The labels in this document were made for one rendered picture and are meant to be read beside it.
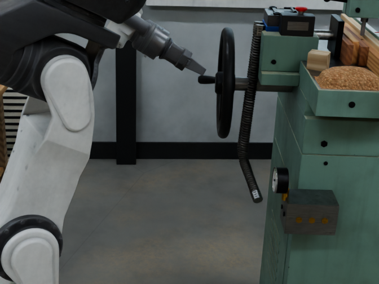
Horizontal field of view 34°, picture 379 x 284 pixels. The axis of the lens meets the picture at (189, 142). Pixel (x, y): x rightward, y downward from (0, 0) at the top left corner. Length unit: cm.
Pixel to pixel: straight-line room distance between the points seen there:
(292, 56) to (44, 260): 76
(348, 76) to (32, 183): 69
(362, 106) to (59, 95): 64
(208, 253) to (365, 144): 104
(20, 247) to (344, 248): 82
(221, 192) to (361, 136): 141
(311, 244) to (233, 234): 94
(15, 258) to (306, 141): 70
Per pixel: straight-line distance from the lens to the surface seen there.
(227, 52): 152
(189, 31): 295
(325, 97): 135
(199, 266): 232
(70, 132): 117
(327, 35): 162
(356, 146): 151
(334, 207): 148
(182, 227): 255
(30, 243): 122
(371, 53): 153
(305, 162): 150
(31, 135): 122
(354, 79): 137
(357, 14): 161
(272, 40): 153
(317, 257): 164
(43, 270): 126
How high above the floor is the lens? 129
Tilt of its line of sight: 23 degrees down
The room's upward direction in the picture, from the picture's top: 2 degrees clockwise
